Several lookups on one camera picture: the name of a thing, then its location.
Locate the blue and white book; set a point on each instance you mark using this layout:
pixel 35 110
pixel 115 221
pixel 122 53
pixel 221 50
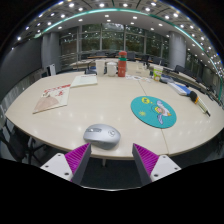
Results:
pixel 178 88

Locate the colourful printed leaflet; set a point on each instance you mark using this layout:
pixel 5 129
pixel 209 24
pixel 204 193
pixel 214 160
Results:
pixel 138 78

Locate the black microphone with yellow band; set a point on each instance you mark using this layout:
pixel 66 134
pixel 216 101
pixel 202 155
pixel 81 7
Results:
pixel 193 96

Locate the red and white brochure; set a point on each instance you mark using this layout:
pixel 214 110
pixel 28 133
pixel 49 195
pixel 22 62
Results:
pixel 53 98

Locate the long curved conference desk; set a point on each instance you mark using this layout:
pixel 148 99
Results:
pixel 83 62

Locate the group of dark office chairs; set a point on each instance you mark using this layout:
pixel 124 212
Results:
pixel 180 68

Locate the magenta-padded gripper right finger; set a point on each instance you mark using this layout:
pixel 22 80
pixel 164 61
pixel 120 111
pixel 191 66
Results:
pixel 163 166

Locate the tall white cup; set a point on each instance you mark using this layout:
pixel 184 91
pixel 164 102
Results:
pixel 100 67

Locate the silver grey computer mouse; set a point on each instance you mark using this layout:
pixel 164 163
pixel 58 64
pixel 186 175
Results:
pixel 100 136

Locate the round teal cartoon mouse pad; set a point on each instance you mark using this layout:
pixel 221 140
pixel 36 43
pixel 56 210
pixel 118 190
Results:
pixel 150 115

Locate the dark grey desk device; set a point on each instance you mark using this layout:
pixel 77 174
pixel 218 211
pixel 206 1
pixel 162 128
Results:
pixel 166 79

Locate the white paper booklet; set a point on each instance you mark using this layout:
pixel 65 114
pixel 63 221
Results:
pixel 84 80

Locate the group of ceiling lights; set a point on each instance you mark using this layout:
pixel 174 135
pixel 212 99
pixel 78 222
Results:
pixel 101 5

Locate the black office chair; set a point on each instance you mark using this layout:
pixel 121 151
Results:
pixel 15 143

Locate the white standing board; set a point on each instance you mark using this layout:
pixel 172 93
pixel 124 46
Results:
pixel 53 70

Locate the red bottle with green band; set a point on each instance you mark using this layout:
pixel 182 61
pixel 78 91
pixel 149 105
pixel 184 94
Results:
pixel 122 66

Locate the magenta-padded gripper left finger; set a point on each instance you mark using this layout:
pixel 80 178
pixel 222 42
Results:
pixel 58 164

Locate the green and white paper cup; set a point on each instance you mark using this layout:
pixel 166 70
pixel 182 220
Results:
pixel 157 74

